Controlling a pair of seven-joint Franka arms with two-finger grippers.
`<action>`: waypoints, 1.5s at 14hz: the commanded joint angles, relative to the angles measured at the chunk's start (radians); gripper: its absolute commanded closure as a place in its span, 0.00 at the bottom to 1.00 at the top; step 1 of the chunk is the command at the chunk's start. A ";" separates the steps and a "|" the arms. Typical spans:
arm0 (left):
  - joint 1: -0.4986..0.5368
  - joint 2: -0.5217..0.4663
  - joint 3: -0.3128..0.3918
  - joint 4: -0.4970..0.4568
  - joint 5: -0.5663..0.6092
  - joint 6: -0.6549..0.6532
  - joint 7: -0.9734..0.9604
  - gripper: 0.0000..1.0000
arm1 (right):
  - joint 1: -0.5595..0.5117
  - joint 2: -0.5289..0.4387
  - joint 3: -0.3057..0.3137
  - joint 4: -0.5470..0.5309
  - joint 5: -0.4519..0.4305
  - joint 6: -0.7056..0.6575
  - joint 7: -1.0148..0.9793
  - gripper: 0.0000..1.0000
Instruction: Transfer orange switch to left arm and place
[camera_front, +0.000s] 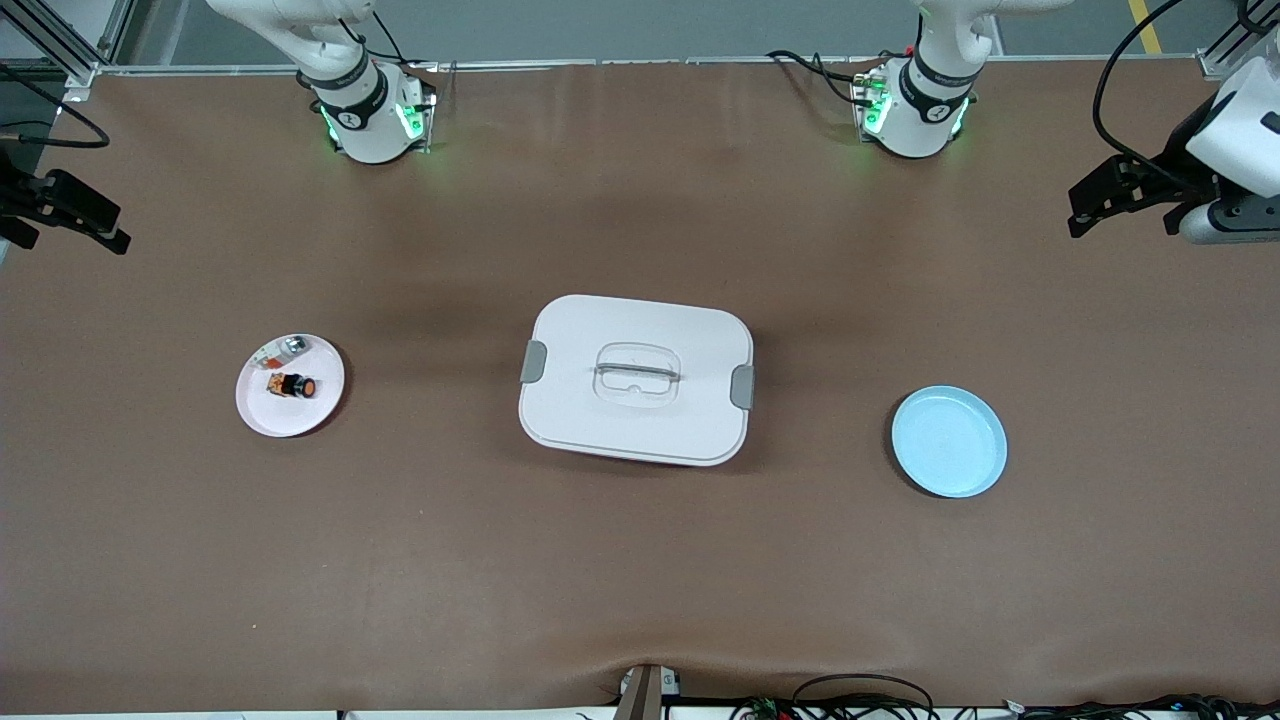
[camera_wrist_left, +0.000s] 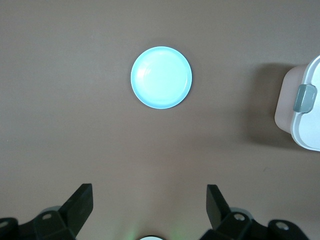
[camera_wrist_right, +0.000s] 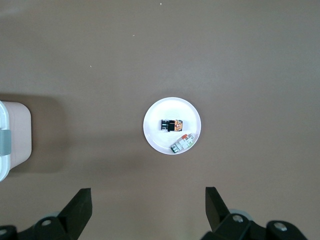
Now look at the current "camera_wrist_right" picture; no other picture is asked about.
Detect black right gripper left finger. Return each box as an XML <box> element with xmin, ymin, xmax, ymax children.
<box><xmin>0</xmin><ymin>187</ymin><xmax>93</xmax><ymax>240</ymax></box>

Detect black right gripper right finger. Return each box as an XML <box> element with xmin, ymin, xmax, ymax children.
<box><xmin>201</xmin><ymin>186</ymin><xmax>307</xmax><ymax>240</ymax></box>

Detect black and orange push-button switch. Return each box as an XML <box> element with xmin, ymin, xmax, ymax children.
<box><xmin>160</xmin><ymin>119</ymin><xmax>184</xmax><ymax>133</ymax></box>

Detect white lidded box, grey latches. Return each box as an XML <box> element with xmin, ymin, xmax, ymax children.
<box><xmin>0</xmin><ymin>99</ymin><xmax>32</xmax><ymax>182</ymax></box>

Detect pale pink round plate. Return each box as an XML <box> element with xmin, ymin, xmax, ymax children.
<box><xmin>142</xmin><ymin>96</ymin><xmax>202</xmax><ymax>155</ymax></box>

